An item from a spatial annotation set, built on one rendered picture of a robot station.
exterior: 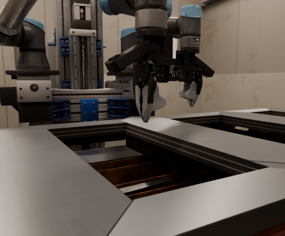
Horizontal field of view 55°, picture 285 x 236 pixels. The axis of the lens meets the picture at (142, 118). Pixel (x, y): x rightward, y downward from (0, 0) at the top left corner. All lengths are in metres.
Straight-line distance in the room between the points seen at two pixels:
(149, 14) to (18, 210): 0.46
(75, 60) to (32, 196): 1.15
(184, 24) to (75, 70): 0.67
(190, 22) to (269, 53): 3.43
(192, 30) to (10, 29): 0.73
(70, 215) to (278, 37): 4.15
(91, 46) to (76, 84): 0.22
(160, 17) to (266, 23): 3.93
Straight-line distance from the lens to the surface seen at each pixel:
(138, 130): 0.86
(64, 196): 0.37
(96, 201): 0.35
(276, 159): 0.57
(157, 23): 0.64
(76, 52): 1.48
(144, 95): 0.63
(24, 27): 1.36
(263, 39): 4.52
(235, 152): 0.59
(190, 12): 1.04
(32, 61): 1.35
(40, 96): 1.22
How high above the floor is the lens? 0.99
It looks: 8 degrees down
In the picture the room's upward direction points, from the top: straight up
